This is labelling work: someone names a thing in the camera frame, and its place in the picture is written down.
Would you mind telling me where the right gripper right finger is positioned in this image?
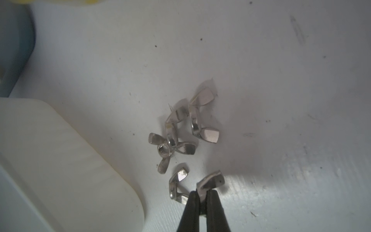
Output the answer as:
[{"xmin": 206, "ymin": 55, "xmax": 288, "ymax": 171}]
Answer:
[{"xmin": 206, "ymin": 189, "xmax": 231, "ymax": 232}]

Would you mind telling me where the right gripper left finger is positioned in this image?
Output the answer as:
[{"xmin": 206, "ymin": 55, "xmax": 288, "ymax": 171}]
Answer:
[{"xmin": 177, "ymin": 191, "xmax": 200, "ymax": 232}]

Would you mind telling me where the silver wing nut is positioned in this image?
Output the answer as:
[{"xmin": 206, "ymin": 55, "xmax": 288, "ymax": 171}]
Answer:
[{"xmin": 196, "ymin": 170, "xmax": 225, "ymax": 203}]

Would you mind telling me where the white storage box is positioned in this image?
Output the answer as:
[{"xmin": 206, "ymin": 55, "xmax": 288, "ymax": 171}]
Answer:
[{"xmin": 1, "ymin": 98, "xmax": 145, "ymax": 232}]

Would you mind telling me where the blue tray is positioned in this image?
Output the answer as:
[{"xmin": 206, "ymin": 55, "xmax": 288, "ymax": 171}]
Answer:
[{"xmin": 1, "ymin": 1, "xmax": 36, "ymax": 97}]

